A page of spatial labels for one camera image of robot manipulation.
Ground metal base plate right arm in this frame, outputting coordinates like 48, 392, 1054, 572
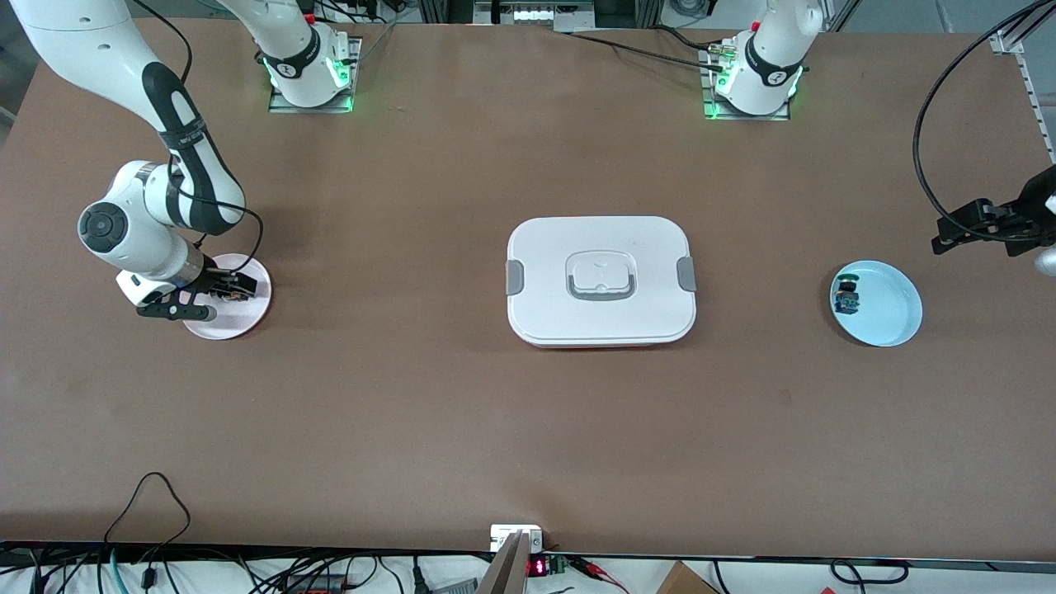
268, 36, 362, 114

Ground black coiled cable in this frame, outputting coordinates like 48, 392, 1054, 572
829, 559, 910, 586

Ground light blue round plate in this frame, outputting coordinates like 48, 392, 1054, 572
829, 260, 924, 347

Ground white lunch box grey clips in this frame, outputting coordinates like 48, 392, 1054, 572
505, 216, 698, 349

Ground black cable to arm base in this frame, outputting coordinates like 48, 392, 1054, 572
568, 25, 728, 72

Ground grey slanted bar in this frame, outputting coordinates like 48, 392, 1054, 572
474, 532, 531, 594

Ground aluminium frame structure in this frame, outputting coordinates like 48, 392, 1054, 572
417, 0, 661, 32

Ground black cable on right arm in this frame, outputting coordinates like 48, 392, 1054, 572
132, 0, 266, 278

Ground pink round plate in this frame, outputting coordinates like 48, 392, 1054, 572
181, 253, 272, 341

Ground black looped cable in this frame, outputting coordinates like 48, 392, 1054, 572
103, 472, 192, 591

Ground red clip test leads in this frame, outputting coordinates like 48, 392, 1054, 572
568, 556, 629, 594

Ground small white socket box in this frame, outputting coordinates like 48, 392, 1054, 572
490, 525, 544, 553

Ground black power adapter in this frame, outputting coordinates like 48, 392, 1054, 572
285, 573, 349, 594

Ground brown cardboard box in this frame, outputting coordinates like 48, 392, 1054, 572
656, 561, 719, 594

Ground metal base plate left arm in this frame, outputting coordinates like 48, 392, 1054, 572
700, 45, 791, 122

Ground perforated aluminium profile rail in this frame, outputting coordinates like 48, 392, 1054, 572
990, 0, 1056, 163

